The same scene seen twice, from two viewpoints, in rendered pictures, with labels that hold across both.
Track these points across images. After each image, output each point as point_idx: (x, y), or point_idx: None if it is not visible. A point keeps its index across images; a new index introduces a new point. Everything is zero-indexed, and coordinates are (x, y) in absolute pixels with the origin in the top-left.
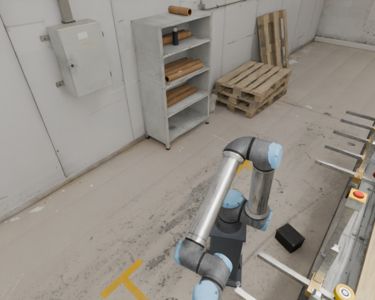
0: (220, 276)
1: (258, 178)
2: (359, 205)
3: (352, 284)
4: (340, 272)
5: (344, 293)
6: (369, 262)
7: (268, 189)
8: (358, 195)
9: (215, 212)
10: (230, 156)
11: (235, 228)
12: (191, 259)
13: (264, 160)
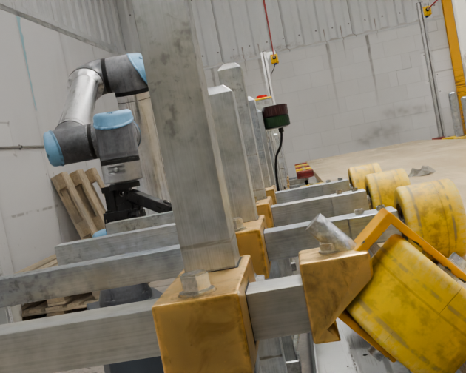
0: None
1: (134, 115)
2: (269, 104)
3: None
4: None
5: (311, 183)
6: (327, 178)
7: (157, 141)
8: (261, 95)
9: (87, 107)
10: (80, 75)
11: (141, 288)
12: (74, 129)
13: (129, 68)
